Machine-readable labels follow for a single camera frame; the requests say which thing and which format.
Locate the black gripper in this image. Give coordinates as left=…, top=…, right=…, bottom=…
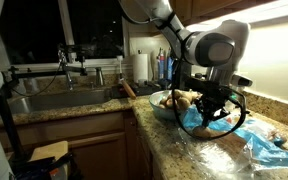
left=193, top=84, right=234, bottom=128

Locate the metal faucet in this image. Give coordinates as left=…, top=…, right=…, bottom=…
left=57, top=49, right=76, bottom=92

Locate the wooden wall cabinet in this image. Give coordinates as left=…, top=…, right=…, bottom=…
left=168, top=0, right=278, bottom=26

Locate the blue clear plastic potato bag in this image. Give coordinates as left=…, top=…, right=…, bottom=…
left=180, top=105, right=288, bottom=180

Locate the white window frame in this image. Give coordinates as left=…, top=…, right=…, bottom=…
left=0, top=0, right=132, bottom=73

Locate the stainless steel sink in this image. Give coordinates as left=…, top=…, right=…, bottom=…
left=8, top=89, right=113, bottom=115

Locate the wooden handle utensil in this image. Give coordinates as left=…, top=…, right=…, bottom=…
left=120, top=78, right=137, bottom=100

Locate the red blue spray bottle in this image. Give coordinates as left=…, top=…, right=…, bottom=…
left=157, top=48, right=166, bottom=80

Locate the wooden stool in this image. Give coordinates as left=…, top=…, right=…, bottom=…
left=28, top=140, right=70, bottom=180

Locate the black floor bag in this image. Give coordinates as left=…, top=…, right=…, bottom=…
left=13, top=153, right=82, bottom=180

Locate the wooden base cabinet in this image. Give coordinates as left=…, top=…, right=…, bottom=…
left=0, top=109, right=153, bottom=180

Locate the paper towel roll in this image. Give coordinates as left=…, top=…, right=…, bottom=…
left=132, top=53, right=149, bottom=84

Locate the clear glass bowl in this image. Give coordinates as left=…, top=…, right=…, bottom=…
left=148, top=89, right=198, bottom=121

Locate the under-cabinet light strip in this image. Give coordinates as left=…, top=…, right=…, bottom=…
left=183, top=0, right=288, bottom=31

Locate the white dish brush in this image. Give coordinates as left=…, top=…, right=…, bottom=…
left=116, top=54, right=125, bottom=83

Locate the black camera stand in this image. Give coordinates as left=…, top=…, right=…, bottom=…
left=0, top=43, right=88, bottom=168

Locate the brown potato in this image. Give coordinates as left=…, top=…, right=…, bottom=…
left=165, top=98, right=178, bottom=110
left=192, top=125, right=214, bottom=139
left=183, top=90, right=202, bottom=103
left=177, top=96, right=192, bottom=112
left=173, top=89, right=185, bottom=99

